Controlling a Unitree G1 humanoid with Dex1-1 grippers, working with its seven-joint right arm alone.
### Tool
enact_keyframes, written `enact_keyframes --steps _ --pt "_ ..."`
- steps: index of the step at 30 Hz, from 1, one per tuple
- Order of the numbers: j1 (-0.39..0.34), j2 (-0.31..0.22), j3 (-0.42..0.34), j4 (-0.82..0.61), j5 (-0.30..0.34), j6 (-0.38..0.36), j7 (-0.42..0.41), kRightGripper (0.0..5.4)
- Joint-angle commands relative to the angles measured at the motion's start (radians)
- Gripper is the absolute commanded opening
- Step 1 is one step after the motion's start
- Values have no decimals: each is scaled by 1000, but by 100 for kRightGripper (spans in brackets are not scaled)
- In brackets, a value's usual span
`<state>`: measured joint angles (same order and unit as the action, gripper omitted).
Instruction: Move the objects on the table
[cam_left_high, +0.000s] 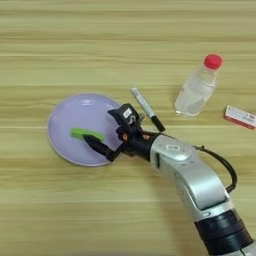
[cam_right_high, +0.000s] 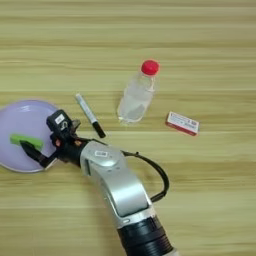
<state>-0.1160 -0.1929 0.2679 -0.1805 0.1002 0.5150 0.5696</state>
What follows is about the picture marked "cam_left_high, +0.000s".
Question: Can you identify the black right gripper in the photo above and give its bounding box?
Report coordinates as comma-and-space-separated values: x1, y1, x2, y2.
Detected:
82, 108, 161, 163

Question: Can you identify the green rectangular block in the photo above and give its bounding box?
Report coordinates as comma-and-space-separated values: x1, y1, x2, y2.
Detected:
70, 127, 105, 142

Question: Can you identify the white marker with black cap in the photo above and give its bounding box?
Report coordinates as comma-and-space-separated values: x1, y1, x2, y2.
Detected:
130, 86, 166, 133

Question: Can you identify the lilac round plate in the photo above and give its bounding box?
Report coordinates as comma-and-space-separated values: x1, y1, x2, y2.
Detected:
46, 92, 126, 167

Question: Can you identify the clear bottle with red cap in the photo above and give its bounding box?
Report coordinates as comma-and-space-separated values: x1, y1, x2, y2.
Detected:
173, 53, 224, 119

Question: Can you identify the red and white small box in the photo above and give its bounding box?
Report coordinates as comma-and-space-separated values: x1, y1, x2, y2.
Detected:
223, 105, 256, 131

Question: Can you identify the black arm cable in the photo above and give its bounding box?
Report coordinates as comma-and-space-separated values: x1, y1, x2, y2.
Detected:
194, 145, 238, 194

